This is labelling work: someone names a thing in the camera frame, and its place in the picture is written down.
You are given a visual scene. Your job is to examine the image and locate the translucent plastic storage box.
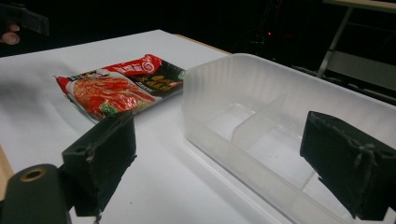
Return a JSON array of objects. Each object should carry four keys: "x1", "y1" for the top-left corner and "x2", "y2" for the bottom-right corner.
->
[{"x1": 181, "y1": 52, "x2": 396, "y2": 224}]

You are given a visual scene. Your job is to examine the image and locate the red instant noodle packet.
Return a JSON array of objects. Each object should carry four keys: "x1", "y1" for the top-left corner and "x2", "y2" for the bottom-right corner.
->
[{"x1": 54, "y1": 53, "x2": 187, "y2": 121}]

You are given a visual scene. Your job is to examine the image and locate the metal stand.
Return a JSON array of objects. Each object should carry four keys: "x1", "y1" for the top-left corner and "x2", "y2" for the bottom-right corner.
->
[{"x1": 292, "y1": 0, "x2": 396, "y2": 104}]

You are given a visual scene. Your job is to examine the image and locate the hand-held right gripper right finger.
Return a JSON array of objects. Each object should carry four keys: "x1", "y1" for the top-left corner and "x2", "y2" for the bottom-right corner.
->
[{"x1": 299, "y1": 110, "x2": 396, "y2": 222}]

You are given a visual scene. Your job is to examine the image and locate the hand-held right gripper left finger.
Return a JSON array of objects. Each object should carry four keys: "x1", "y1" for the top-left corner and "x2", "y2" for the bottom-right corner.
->
[{"x1": 61, "y1": 111, "x2": 138, "y2": 218}]

